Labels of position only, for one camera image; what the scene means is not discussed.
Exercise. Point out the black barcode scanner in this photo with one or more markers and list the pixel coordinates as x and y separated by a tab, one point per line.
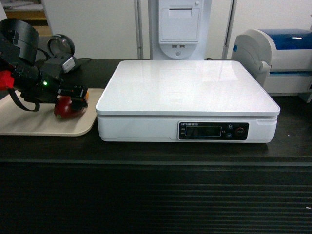
62	50

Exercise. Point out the white blue label printer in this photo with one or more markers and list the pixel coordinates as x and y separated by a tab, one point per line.
280	60

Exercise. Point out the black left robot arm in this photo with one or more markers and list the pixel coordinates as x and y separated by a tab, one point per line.
18	38

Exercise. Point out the dark red mango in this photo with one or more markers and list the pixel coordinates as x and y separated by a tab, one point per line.
63	109

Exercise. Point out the white checkout scale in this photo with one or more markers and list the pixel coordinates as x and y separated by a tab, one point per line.
185	101

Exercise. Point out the beige plastic tray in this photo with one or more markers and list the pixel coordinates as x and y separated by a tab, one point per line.
17	122

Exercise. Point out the white receipt printer kiosk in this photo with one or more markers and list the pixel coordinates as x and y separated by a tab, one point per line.
182	29

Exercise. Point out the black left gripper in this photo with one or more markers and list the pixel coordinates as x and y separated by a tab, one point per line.
42	84

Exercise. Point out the black checkout counter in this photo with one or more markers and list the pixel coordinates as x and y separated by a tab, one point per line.
83	185

